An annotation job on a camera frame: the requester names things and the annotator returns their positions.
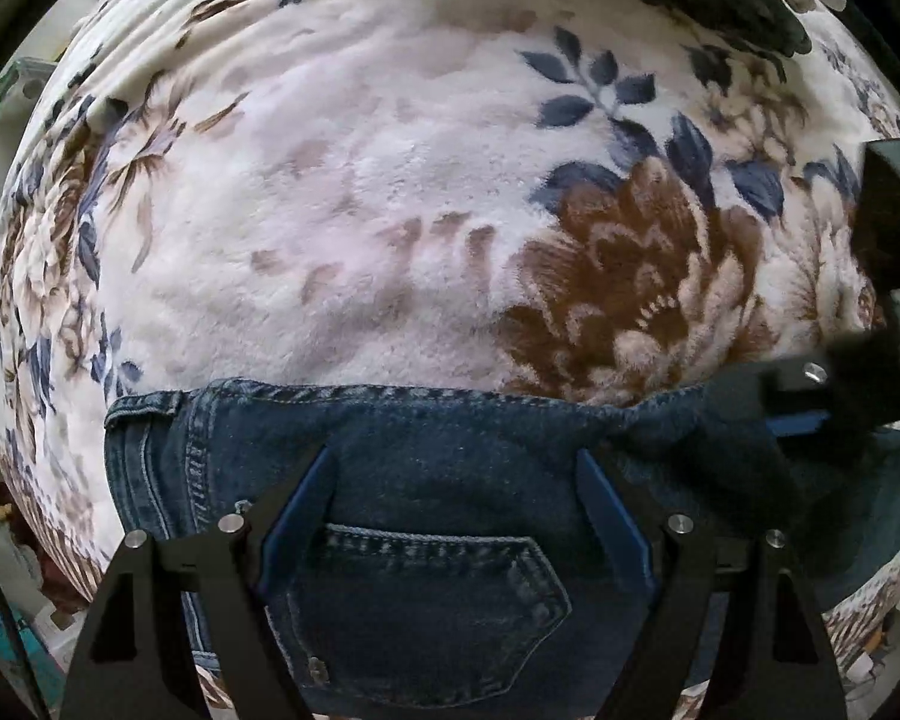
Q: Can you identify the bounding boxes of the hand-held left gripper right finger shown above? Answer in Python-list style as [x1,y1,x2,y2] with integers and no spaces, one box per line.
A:
[574,448,849,720]

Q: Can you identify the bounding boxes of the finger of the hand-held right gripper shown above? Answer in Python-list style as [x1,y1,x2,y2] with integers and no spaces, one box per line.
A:
[756,356,841,437]

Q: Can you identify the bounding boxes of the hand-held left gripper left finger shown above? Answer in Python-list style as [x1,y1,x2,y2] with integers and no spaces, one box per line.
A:
[60,445,339,720]

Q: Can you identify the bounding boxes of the blue denim pants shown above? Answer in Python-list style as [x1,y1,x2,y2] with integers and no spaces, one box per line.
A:
[103,377,900,720]

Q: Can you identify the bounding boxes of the floral fleece blanket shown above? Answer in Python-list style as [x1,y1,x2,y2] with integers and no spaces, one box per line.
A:
[0,0,900,720]

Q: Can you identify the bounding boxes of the white and green plastic object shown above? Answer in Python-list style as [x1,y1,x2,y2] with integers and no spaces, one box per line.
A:
[0,56,55,110]

